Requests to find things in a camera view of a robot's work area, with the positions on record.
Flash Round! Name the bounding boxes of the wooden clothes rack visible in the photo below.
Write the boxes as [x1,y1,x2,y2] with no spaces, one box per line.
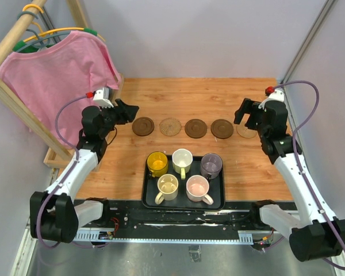
[0,1,122,161]

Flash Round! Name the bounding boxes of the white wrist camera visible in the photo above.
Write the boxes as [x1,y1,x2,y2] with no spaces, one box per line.
[86,87,114,108]
[258,86,285,109]

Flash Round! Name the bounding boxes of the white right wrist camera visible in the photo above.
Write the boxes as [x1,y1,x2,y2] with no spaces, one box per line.
[258,86,285,109]

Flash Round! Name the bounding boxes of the purple transparent cup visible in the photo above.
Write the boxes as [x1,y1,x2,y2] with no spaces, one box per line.
[200,153,223,182]

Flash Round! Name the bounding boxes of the yellow clothes hanger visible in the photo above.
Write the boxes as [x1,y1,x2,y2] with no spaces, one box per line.
[24,0,106,43]

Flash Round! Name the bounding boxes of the brown wooden coaster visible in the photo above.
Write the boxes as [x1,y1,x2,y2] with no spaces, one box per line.
[132,117,155,136]
[185,119,207,139]
[210,119,234,139]

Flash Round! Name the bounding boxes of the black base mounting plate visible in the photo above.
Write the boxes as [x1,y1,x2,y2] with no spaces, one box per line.
[44,200,300,239]

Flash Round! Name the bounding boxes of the brown wooden coaster left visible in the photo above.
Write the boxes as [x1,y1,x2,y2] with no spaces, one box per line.
[132,117,155,136]

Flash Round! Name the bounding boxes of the woven rattan coaster left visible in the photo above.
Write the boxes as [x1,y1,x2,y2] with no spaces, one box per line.
[159,117,182,136]

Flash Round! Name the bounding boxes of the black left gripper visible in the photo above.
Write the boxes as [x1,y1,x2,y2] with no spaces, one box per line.
[99,99,139,138]

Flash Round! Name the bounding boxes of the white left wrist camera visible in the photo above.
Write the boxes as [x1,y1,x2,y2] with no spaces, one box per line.
[86,87,114,108]

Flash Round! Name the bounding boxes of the yellow transparent cup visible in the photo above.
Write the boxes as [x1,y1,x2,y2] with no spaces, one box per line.
[147,151,168,178]

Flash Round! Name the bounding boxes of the woven rattan coaster right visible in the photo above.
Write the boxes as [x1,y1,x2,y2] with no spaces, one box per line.
[236,124,257,139]

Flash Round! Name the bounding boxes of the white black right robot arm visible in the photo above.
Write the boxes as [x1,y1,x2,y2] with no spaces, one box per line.
[234,98,345,262]

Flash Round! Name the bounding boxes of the white ceramic mug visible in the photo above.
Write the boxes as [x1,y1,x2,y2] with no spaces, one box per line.
[172,148,193,180]

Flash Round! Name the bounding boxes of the woven rattan coaster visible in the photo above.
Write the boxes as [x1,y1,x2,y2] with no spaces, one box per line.
[236,124,257,139]
[159,117,182,136]

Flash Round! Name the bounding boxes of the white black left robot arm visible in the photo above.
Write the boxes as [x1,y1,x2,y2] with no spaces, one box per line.
[30,99,139,244]

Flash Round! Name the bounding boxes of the pink ceramic mug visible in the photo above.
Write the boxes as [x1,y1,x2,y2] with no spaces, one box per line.
[186,175,214,205]

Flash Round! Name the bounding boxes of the aluminium frame rail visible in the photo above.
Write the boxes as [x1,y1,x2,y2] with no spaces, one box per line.
[25,224,342,245]

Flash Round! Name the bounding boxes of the brown wooden coaster middle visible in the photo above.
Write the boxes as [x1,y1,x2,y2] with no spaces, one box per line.
[185,119,207,139]

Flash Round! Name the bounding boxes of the grey clothes hanger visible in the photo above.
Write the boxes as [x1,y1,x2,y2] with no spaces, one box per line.
[12,7,60,53]

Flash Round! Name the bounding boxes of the brown wooden coaster right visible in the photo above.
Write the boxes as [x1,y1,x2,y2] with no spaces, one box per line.
[210,119,234,139]

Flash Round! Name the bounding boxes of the cream ceramic mug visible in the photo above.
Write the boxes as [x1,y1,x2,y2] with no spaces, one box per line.
[155,174,179,205]

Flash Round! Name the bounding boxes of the pink t-shirt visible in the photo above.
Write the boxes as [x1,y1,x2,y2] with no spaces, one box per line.
[0,30,121,145]

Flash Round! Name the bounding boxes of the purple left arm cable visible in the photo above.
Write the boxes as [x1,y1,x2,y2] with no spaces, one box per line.
[36,93,113,250]

